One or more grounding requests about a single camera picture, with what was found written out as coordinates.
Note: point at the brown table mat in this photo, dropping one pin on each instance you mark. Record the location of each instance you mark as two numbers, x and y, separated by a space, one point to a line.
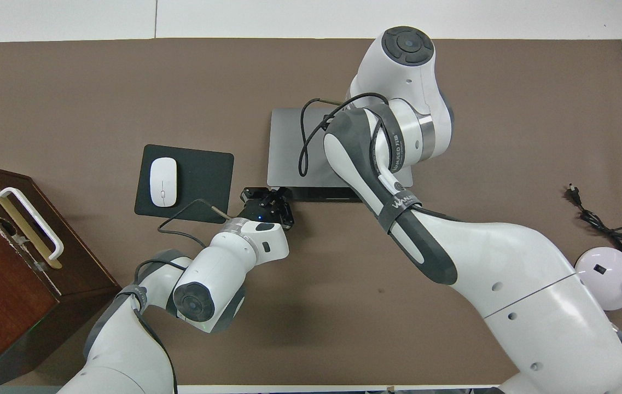
70 98

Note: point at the grey laptop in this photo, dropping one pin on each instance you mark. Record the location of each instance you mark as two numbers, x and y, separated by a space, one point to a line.
289 148

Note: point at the dark brown wooden box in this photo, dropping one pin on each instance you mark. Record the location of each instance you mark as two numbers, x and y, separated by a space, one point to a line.
4 284

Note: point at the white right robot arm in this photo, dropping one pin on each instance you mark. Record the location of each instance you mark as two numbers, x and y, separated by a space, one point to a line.
507 262

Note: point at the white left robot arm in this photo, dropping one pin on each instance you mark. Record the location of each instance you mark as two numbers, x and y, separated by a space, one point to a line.
218 268

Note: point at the black mouse pad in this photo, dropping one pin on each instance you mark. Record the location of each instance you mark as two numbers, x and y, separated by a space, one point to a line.
201 175

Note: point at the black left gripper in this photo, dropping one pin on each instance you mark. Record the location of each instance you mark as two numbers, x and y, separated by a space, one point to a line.
261 213

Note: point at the white computer mouse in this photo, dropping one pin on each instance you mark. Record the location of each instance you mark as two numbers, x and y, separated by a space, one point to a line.
163 181

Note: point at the white desk lamp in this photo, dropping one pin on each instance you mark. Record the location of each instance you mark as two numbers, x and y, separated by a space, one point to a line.
603 279

